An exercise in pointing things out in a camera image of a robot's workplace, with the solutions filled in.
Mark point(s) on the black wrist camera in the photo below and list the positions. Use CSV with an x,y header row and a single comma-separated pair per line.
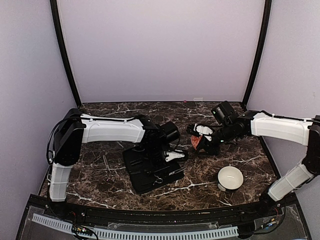
x,y
169,132
224,113

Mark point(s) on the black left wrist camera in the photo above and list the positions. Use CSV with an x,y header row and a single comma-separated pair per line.
x,y
169,132

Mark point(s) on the black right frame post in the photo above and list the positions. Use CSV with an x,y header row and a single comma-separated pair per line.
x,y
259,52

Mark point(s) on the red patterned white bowl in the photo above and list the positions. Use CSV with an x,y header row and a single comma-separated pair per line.
x,y
195,140

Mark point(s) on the white slotted cable duct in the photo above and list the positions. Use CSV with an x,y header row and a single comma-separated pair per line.
x,y
135,232

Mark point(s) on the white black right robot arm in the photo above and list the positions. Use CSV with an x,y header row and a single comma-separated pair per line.
x,y
285,136

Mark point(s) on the black zippered tool case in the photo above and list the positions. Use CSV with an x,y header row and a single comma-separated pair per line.
x,y
135,161

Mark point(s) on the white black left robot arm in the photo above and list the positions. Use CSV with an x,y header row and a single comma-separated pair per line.
x,y
76,129

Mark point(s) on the silver scissors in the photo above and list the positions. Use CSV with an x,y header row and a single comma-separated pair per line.
x,y
109,177
168,177

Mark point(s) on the black left frame post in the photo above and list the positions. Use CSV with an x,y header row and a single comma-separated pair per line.
x,y
63,52

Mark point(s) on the black frame post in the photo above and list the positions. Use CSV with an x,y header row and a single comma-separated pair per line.
x,y
259,52
63,52

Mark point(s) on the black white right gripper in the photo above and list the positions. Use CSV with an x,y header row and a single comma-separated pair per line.
x,y
204,143

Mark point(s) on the blue white bowl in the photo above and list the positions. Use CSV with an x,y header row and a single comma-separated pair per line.
x,y
229,179

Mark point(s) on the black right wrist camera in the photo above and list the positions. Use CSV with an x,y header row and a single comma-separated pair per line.
x,y
224,113

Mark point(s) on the black front table rail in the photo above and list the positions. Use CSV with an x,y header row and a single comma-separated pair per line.
x,y
241,214

